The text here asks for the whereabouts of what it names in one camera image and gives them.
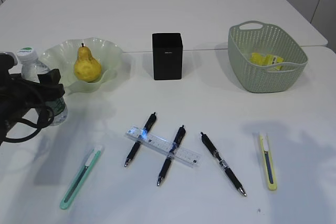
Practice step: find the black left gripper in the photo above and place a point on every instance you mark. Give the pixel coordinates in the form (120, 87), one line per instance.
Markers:
(18, 96)

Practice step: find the clear plastic water bottle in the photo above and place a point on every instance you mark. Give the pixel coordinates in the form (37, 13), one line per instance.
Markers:
(31, 68)

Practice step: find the yellow pear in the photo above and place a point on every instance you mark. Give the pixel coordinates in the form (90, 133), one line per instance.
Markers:
(86, 67)

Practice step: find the yellow white waste paper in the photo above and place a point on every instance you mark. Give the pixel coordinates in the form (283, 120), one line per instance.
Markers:
(265, 59)

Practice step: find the yellow utility knife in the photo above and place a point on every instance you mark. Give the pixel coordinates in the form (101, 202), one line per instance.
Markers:
(267, 162)

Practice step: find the pale green wavy glass plate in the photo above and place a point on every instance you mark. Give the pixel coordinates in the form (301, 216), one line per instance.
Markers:
(64, 55)

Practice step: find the green utility knife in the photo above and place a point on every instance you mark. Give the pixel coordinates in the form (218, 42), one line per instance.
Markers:
(81, 177)

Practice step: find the black pen left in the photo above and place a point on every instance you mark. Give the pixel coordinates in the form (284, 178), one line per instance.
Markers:
(137, 144)

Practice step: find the black pen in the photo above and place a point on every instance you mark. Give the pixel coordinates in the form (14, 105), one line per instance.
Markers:
(167, 163)
(223, 164)
(137, 144)

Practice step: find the black square pen holder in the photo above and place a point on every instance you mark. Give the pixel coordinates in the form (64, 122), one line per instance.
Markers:
(167, 56)

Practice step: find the transparent plastic ruler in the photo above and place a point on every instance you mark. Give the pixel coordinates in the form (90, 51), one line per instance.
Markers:
(163, 146)

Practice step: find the black pen middle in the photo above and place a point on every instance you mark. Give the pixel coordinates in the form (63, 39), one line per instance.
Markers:
(167, 163)

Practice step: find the black pen right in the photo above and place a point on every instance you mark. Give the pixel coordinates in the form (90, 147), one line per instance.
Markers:
(223, 164)

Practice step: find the green woven plastic basket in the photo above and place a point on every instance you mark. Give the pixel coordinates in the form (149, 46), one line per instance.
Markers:
(268, 39)

